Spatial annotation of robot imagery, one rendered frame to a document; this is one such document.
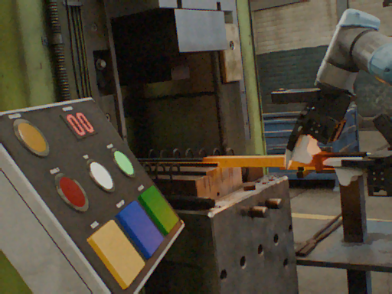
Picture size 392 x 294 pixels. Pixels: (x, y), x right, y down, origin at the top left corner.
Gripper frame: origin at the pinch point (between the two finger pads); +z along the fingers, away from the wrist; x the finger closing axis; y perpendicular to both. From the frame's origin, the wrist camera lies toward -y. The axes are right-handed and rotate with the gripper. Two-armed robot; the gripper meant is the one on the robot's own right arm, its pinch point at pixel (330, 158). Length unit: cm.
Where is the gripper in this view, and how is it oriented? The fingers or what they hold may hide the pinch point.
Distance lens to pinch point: 117.0
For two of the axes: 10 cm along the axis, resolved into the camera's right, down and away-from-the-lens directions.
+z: -8.0, 0.2, 6.0
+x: 5.8, -1.8, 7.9
